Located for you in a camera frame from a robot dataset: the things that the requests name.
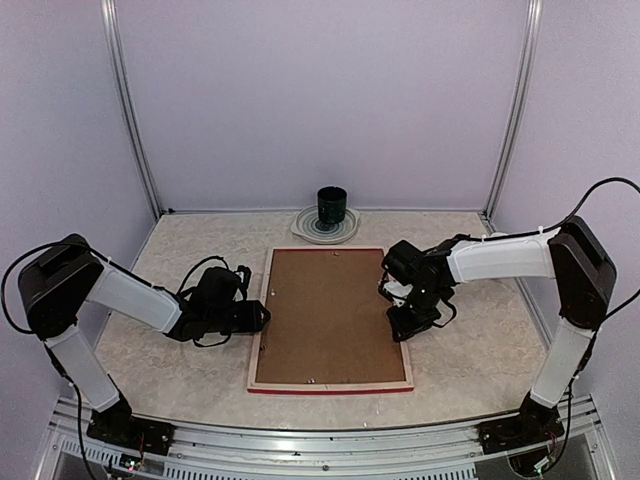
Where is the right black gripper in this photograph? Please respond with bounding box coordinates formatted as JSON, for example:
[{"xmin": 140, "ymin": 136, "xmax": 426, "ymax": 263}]
[{"xmin": 387, "ymin": 283, "xmax": 447, "ymax": 341}]

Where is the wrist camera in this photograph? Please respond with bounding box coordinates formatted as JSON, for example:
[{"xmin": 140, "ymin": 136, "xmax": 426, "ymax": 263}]
[
  {"xmin": 235, "ymin": 265, "xmax": 252, "ymax": 301},
  {"xmin": 379, "ymin": 280, "xmax": 412, "ymax": 307}
]

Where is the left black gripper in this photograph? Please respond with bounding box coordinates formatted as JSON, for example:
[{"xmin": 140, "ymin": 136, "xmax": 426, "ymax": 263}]
[{"xmin": 207, "ymin": 300, "xmax": 271, "ymax": 334}]

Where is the red wooden picture frame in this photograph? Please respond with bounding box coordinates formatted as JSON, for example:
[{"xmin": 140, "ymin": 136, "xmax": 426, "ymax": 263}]
[{"xmin": 246, "ymin": 244, "xmax": 417, "ymax": 396}]

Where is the aluminium corner post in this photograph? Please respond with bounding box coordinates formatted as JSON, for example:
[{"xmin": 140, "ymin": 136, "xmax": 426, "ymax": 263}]
[
  {"xmin": 483, "ymin": 0, "xmax": 543, "ymax": 223},
  {"xmin": 100, "ymin": 0, "xmax": 164, "ymax": 221}
]

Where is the left aluminium corner post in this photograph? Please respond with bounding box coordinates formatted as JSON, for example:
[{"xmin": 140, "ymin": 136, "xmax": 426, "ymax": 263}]
[{"xmin": 100, "ymin": 0, "xmax": 164, "ymax": 221}]

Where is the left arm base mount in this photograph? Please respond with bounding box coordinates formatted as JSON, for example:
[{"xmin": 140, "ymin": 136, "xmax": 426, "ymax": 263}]
[{"xmin": 87, "ymin": 393, "xmax": 175, "ymax": 456}]

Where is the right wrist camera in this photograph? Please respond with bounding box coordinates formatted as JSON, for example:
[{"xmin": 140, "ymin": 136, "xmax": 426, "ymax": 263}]
[{"xmin": 379, "ymin": 280, "xmax": 412, "ymax": 307}]

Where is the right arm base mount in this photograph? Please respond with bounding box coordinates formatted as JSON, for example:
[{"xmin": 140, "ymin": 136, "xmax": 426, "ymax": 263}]
[{"xmin": 477, "ymin": 392, "xmax": 569, "ymax": 479}]

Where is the dark green cup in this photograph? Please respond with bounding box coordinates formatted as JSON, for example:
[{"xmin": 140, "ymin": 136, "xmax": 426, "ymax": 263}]
[{"xmin": 317, "ymin": 186, "xmax": 348, "ymax": 226}]

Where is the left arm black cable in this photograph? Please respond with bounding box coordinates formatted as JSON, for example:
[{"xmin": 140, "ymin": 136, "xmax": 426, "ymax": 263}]
[{"xmin": 0, "ymin": 241, "xmax": 251, "ymax": 480}]

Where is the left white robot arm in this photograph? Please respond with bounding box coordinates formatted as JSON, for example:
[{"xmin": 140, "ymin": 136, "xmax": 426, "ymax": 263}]
[{"xmin": 12, "ymin": 234, "xmax": 271, "ymax": 445}]

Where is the right aluminium corner post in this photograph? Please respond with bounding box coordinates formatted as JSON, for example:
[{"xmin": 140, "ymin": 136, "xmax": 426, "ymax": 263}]
[{"xmin": 483, "ymin": 0, "xmax": 543, "ymax": 223}]

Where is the brown cardboard backing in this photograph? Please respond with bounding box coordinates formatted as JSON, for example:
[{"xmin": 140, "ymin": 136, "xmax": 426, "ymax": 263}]
[{"xmin": 255, "ymin": 249, "xmax": 409, "ymax": 385}]

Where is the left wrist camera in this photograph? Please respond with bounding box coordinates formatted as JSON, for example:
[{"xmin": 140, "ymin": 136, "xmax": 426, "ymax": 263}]
[{"xmin": 235, "ymin": 265, "xmax": 252, "ymax": 301}]

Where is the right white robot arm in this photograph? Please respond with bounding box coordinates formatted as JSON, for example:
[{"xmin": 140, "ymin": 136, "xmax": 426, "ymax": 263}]
[{"xmin": 378, "ymin": 215, "xmax": 617, "ymax": 444}]

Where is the aluminium front rail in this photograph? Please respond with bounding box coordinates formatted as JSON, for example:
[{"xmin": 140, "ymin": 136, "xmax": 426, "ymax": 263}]
[{"xmin": 44, "ymin": 394, "xmax": 616, "ymax": 480}]

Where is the white striped ceramic plate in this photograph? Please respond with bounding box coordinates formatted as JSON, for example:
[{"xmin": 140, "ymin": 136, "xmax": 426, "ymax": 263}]
[{"xmin": 290, "ymin": 206, "xmax": 360, "ymax": 245}]

